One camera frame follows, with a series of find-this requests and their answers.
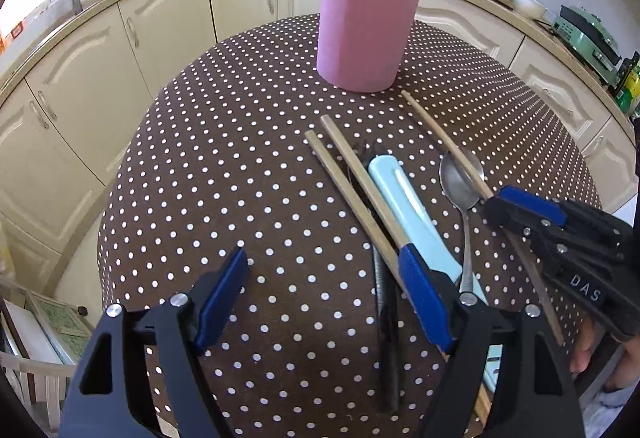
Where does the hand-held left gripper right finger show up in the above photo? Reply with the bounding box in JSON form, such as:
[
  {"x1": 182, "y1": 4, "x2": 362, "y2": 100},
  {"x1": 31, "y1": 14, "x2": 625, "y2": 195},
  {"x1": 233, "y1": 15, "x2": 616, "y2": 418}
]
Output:
[{"x1": 397, "y1": 243, "x2": 587, "y2": 438}]

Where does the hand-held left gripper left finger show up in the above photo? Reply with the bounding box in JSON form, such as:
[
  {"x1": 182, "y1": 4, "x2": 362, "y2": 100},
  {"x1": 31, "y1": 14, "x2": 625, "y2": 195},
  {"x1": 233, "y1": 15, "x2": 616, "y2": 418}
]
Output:
[{"x1": 59, "y1": 246, "x2": 250, "y2": 438}]

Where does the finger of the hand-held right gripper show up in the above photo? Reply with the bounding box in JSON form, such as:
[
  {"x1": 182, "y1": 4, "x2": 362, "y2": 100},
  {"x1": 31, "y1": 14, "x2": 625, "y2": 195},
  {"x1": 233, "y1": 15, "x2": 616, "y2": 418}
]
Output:
[
  {"x1": 500, "y1": 185, "x2": 633, "y2": 259},
  {"x1": 484, "y1": 197, "x2": 621, "y2": 269}
]

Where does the black fork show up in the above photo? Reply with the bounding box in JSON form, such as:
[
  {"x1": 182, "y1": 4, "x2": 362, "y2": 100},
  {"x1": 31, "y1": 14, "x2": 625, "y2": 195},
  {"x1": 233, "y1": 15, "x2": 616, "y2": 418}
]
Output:
[{"x1": 345, "y1": 138, "x2": 401, "y2": 414}]

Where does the metal spoon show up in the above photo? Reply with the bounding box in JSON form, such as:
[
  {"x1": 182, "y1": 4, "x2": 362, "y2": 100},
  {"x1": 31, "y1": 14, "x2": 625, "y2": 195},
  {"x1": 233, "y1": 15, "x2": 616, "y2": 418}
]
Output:
[{"x1": 439, "y1": 150, "x2": 487, "y2": 294}]

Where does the light blue sheathed knife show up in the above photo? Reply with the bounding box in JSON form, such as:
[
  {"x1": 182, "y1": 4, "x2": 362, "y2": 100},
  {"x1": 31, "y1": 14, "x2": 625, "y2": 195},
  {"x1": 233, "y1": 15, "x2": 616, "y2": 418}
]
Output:
[{"x1": 367, "y1": 154, "x2": 502, "y2": 394}]

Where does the long wooden chopstick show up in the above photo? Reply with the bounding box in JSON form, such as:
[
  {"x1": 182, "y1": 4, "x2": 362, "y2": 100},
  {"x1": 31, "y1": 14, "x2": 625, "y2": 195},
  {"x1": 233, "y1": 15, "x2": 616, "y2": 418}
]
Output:
[
  {"x1": 401, "y1": 89, "x2": 567, "y2": 346},
  {"x1": 320, "y1": 114, "x2": 408, "y2": 251},
  {"x1": 304, "y1": 129, "x2": 493, "y2": 425}
]

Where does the pink utensil holder cup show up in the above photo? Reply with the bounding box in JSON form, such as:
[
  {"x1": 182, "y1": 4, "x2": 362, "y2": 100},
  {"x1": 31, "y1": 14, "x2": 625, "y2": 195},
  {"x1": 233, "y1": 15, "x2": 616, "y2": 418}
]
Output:
[{"x1": 316, "y1": 0, "x2": 425, "y2": 93}]

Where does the person's right forearm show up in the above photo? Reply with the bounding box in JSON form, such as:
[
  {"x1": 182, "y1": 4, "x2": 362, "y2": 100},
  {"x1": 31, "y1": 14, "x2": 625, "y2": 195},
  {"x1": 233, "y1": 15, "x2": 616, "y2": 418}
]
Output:
[{"x1": 585, "y1": 343, "x2": 640, "y2": 434}]

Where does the person's right hand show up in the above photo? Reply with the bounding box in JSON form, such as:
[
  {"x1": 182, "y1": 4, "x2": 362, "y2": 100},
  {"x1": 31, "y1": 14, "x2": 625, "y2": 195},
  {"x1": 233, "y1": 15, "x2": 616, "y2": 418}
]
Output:
[{"x1": 570, "y1": 318, "x2": 601, "y2": 374}]

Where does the brown polka dot tablecloth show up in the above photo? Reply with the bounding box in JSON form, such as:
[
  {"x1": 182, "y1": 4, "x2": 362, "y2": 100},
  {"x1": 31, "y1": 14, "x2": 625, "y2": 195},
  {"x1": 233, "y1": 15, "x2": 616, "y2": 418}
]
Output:
[{"x1": 96, "y1": 13, "x2": 608, "y2": 438}]

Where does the green patterned board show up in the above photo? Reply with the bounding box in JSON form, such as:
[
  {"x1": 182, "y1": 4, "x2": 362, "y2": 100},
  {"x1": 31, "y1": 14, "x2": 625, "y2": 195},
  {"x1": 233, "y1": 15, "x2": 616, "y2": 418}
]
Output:
[{"x1": 27, "y1": 295, "x2": 96, "y2": 364}]

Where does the green electric cooker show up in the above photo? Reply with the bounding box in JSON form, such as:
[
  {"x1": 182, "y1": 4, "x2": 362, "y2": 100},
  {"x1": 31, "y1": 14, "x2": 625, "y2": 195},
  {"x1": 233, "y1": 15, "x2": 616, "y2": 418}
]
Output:
[{"x1": 551, "y1": 4, "x2": 621, "y2": 84}]

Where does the white wooden chair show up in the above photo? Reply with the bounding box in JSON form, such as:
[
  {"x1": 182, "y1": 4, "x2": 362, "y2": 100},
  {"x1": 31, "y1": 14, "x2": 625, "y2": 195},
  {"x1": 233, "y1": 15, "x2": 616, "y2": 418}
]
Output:
[{"x1": 0, "y1": 350, "x2": 76, "y2": 434}]

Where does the white bowl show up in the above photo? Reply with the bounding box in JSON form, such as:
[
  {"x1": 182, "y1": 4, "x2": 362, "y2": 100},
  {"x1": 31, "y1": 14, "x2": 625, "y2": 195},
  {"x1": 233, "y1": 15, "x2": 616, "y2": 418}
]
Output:
[{"x1": 507, "y1": 0, "x2": 549, "y2": 20}]

